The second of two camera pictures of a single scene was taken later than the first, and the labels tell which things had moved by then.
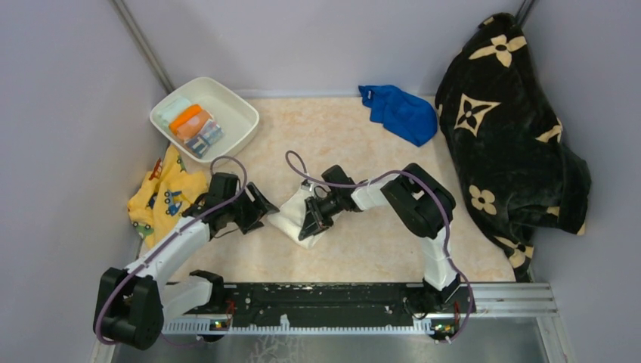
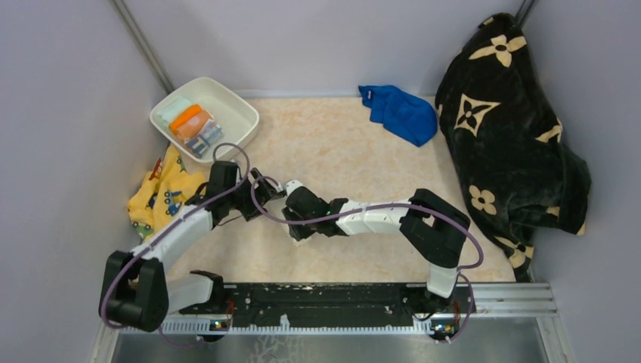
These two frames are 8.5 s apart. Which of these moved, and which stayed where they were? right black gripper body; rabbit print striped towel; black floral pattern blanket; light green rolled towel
Moved: right black gripper body
Stayed: light green rolled towel; rabbit print striped towel; black floral pattern blanket
